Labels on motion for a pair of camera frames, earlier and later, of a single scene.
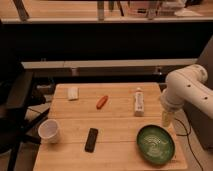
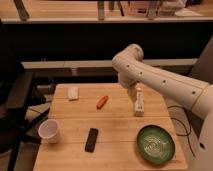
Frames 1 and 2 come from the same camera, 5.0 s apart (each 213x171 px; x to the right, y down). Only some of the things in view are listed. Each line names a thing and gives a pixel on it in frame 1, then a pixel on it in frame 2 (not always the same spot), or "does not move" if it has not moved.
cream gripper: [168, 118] to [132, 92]
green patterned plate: [155, 144] does not move
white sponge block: [72, 93] does not move
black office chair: [17, 96] does not move
